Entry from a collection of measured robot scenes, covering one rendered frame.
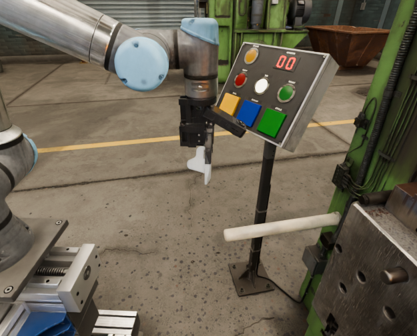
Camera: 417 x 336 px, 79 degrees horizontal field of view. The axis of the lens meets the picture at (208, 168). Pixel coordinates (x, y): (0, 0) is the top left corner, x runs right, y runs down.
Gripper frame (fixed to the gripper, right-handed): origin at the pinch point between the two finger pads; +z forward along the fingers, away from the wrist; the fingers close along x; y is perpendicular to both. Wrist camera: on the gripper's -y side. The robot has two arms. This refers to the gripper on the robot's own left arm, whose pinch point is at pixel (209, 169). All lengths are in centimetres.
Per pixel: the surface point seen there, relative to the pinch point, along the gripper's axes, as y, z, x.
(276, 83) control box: -19.6, -17.3, -23.2
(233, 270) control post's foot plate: -13, 92, -35
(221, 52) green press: -4, 37, -462
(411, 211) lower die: -42.3, -1.7, 16.9
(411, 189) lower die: -43.4, -4.5, 13.1
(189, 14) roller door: 86, -17, -760
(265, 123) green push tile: -16.4, -6.9, -16.2
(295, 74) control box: -24.1, -20.5, -20.5
